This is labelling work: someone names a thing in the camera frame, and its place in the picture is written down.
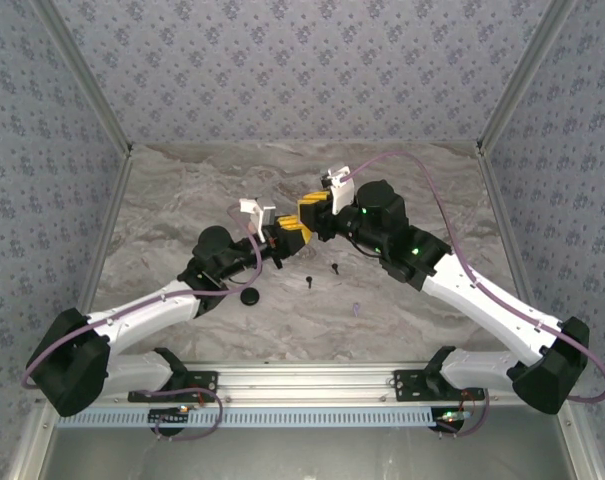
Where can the black round charging case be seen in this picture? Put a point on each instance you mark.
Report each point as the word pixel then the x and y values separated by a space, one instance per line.
pixel 250 297

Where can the aluminium side rail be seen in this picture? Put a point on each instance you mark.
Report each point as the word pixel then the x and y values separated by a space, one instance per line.
pixel 490 170
pixel 116 200

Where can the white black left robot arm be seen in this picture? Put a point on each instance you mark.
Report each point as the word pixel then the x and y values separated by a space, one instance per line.
pixel 142 312

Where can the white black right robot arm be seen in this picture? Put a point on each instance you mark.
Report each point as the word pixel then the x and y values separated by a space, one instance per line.
pixel 482 300

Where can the small black controller board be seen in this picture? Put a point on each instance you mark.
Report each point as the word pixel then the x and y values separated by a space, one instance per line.
pixel 449 422
pixel 167 417

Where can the grey metal panel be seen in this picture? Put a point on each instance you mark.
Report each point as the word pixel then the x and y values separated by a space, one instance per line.
pixel 302 455

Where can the aluminium corner post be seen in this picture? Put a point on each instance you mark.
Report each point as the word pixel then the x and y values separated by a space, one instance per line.
pixel 525 75
pixel 86 75

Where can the long aluminium base rail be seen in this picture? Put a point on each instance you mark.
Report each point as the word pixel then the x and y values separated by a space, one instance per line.
pixel 302 385

